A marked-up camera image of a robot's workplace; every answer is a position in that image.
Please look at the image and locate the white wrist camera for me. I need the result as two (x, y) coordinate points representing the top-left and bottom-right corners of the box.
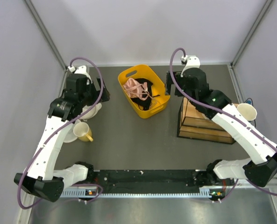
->
(67, 65), (92, 85)
(181, 55), (200, 75)

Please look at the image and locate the wooden wire-frame shelf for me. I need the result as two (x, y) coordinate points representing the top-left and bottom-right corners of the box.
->
(177, 98), (235, 144)

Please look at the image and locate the blue cup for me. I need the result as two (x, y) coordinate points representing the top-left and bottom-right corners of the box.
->
(237, 103), (257, 121)

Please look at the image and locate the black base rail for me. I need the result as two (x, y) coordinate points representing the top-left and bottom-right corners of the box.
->
(68, 169), (225, 194)

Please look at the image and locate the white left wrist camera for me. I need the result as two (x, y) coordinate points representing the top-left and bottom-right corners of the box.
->
(67, 65), (92, 85)

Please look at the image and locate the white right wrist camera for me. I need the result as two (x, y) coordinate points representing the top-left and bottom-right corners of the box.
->
(181, 55), (200, 75)

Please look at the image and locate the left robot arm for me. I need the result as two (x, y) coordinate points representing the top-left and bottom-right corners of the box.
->
(14, 74), (109, 202)

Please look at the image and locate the pink bra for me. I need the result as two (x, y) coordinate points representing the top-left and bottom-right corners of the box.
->
(122, 78), (141, 99)

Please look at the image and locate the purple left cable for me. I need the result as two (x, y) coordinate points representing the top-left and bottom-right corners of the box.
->
(17, 56), (105, 209)

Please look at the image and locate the white mesh laundry bag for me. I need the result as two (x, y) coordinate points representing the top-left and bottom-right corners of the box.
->
(64, 103), (102, 143)

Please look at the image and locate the grey cable duct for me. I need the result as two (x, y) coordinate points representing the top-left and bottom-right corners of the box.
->
(60, 187), (212, 199)

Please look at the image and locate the black bra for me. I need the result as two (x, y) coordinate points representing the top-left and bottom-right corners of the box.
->
(131, 78), (161, 111)

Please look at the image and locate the yellow mug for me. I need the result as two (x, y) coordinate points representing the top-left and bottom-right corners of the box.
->
(73, 122), (93, 142)

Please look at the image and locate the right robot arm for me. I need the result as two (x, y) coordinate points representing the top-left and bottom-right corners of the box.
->
(165, 68), (277, 187)

